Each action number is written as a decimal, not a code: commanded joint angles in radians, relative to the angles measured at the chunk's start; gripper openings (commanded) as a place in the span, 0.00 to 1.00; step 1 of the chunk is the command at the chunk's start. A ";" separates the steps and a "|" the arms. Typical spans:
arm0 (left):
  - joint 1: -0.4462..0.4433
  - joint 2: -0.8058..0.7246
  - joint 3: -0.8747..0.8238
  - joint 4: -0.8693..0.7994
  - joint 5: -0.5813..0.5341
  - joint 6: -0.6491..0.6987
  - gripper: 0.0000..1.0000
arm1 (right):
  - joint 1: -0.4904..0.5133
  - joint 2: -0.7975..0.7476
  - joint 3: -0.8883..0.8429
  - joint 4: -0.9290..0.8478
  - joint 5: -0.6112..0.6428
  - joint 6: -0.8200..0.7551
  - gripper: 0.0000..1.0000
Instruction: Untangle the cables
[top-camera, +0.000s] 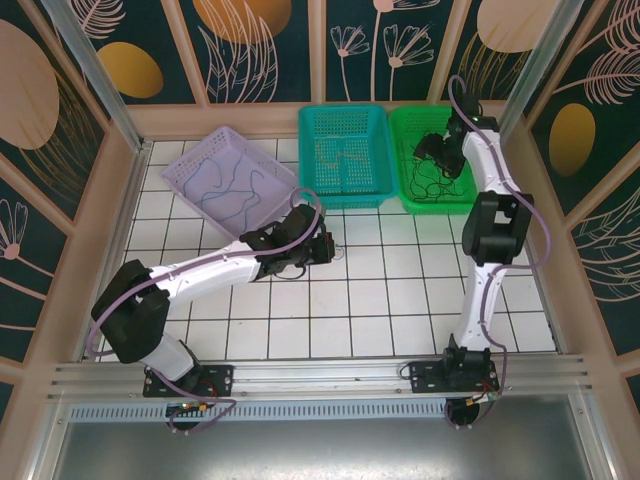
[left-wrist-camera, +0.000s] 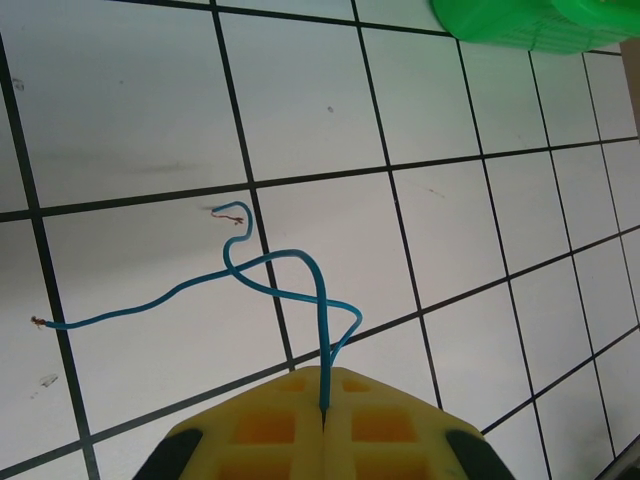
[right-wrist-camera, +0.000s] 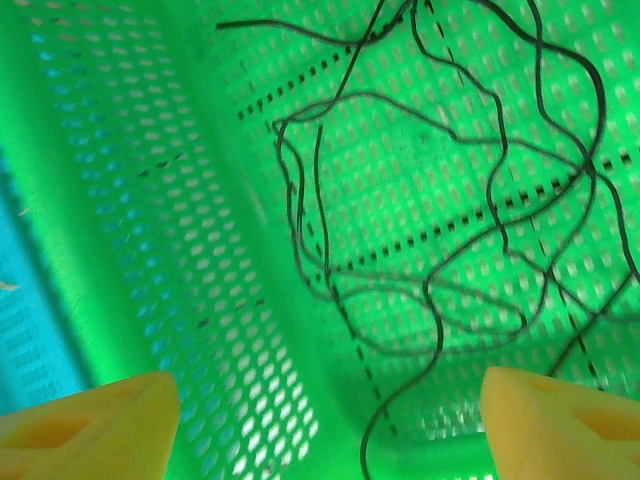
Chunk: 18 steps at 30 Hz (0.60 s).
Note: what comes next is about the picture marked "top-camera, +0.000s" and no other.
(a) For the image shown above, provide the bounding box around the blue cable bundle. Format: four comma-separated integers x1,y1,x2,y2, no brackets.
407,147,451,202

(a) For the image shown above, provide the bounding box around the lilac perforated plastic basket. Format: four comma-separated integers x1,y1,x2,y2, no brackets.
162,125,297,242

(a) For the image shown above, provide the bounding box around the green perforated plastic basket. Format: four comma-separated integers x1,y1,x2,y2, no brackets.
387,104,497,216

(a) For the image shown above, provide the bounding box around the teal perforated plastic basket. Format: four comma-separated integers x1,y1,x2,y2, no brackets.
297,103,400,211

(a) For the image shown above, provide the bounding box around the small circuit board connector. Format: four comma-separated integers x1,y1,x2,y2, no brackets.
166,399,221,417
467,389,502,407

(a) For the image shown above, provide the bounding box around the grey metal shelf panel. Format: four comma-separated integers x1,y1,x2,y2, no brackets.
47,419,619,480

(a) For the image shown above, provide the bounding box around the aluminium frame post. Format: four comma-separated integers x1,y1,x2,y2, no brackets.
42,0,154,154
491,0,586,144

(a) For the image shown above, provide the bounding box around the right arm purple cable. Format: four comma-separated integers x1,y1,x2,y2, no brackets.
444,74,554,430

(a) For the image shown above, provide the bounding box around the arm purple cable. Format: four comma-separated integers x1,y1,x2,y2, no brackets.
83,187,324,435
444,74,554,430

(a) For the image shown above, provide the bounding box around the aluminium mounting rail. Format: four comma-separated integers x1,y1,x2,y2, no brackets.
47,354,596,404

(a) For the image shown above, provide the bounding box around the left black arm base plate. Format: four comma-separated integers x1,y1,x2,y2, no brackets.
142,363,236,399

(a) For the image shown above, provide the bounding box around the grey slotted cable duct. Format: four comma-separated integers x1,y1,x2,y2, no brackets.
67,402,584,424

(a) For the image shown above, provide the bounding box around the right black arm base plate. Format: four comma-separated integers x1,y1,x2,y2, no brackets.
407,360,501,396

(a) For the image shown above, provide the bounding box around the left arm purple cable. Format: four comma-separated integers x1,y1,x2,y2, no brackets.
83,187,324,435

